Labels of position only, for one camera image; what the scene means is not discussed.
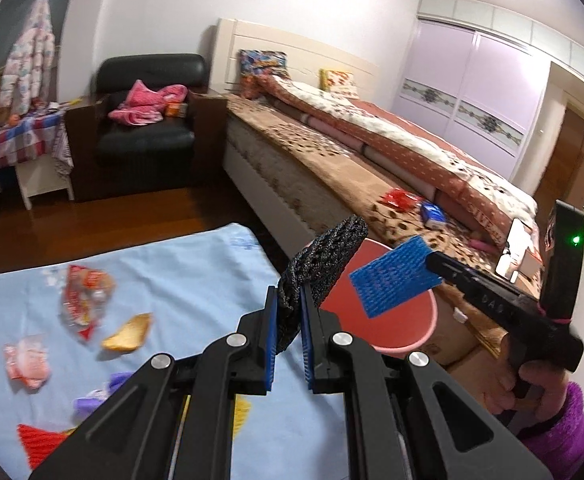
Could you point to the hanging printed white jacket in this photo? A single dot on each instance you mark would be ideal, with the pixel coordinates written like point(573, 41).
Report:
point(27, 60)

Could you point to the purple wrapper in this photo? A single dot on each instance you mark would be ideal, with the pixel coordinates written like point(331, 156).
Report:
point(97, 397)

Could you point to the yellow flowered pillow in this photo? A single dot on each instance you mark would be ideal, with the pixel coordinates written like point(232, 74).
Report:
point(339, 82)

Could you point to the red clear bread wrapper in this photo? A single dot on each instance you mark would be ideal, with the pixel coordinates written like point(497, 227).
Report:
point(84, 300)

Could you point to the pink clothes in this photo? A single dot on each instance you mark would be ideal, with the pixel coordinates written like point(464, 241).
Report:
point(144, 102)

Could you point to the pink snack wrapper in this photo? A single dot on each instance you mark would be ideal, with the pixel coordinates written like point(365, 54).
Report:
point(27, 362)

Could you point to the small orange box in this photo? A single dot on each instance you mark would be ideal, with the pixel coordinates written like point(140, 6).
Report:
point(177, 110)

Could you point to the red snack packet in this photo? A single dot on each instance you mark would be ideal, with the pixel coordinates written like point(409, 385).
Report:
point(399, 199)

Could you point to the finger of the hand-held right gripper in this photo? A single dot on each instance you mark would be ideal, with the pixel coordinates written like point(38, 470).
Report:
point(391, 275)

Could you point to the red foam net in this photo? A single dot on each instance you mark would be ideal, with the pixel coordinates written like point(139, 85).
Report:
point(42, 445)

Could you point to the white red small box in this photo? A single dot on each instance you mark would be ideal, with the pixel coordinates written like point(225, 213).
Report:
point(530, 260)

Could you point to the brown leaf-patterned blanket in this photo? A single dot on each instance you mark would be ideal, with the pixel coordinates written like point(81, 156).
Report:
point(332, 170)

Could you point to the table with checkered cloth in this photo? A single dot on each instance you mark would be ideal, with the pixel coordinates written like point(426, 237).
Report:
point(12, 140)

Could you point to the person's right hand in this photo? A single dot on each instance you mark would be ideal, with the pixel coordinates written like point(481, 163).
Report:
point(546, 390)

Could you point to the red white dotted quilt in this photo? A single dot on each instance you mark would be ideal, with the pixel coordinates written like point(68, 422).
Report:
point(396, 135)

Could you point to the black leather armchair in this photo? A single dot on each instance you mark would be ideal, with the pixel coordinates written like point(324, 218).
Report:
point(142, 145)

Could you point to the white bed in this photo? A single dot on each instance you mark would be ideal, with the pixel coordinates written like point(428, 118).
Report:
point(272, 175)

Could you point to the yellow snack wrapper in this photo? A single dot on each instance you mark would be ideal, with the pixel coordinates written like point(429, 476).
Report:
point(242, 415)

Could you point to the brown wooden door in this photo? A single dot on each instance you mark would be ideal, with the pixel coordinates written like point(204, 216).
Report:
point(571, 160)

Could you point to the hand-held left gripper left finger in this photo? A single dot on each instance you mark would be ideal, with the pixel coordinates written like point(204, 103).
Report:
point(271, 340)

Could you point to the black foam net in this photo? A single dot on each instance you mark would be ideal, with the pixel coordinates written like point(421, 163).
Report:
point(322, 250)

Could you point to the pink plastic bucket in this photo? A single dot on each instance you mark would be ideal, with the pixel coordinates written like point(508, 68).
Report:
point(386, 325)

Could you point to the light blue cloth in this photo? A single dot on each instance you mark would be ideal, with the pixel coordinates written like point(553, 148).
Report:
point(172, 280)

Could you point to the striped hanging cloth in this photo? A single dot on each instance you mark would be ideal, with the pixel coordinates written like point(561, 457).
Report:
point(63, 152)

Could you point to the colourful printed pillow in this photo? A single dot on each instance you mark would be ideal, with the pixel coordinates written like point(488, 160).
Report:
point(262, 72)

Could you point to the smartphone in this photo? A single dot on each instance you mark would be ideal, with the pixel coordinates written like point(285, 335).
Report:
point(514, 245)

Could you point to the piece of bread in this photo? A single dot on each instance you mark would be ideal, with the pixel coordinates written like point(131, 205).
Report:
point(127, 335)

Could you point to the blue tissue pack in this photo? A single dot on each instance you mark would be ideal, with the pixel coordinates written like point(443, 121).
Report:
point(432, 214)

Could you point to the pink cylindrical object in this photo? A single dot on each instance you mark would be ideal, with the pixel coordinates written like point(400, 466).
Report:
point(481, 246)

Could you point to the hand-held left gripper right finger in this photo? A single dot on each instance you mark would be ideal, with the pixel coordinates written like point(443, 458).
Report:
point(308, 350)

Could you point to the lilac wardrobe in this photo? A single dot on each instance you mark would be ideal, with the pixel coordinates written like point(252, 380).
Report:
point(471, 75)

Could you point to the white stool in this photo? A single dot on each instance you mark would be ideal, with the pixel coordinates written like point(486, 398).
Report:
point(42, 180)

